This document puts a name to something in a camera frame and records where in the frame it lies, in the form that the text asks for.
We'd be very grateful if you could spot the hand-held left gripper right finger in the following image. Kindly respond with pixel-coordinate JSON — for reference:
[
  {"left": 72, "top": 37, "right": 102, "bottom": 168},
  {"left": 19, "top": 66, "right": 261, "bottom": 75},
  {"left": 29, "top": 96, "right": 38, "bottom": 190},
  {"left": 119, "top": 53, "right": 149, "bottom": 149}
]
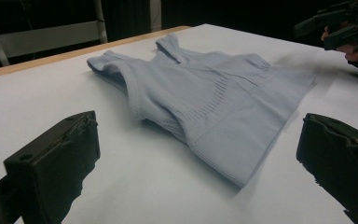
[{"left": 296, "top": 113, "right": 358, "bottom": 224}]

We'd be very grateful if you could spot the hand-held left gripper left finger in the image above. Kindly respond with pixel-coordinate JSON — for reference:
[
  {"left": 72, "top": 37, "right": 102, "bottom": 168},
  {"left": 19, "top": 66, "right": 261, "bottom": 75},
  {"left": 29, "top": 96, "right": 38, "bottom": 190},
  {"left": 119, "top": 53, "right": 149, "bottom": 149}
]
[{"left": 3, "top": 110, "right": 101, "bottom": 224}]

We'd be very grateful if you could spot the light blue tank top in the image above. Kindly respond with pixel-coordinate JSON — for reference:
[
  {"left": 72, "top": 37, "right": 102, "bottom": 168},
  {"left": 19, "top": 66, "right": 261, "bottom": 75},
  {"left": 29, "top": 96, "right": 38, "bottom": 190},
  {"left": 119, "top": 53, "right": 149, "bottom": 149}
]
[{"left": 86, "top": 33, "right": 318, "bottom": 189}]

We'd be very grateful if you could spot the white metal stand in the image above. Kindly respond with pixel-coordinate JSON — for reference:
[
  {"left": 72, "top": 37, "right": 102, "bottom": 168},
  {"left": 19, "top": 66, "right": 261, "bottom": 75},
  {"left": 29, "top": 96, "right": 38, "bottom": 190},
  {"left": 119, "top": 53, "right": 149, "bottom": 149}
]
[{"left": 0, "top": 0, "right": 108, "bottom": 67}]

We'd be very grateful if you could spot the white vertical post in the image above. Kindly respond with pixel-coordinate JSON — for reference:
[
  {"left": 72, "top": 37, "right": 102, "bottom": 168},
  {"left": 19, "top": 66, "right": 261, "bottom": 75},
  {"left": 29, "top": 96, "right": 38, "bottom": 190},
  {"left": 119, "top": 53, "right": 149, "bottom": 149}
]
[{"left": 149, "top": 0, "right": 163, "bottom": 33}]

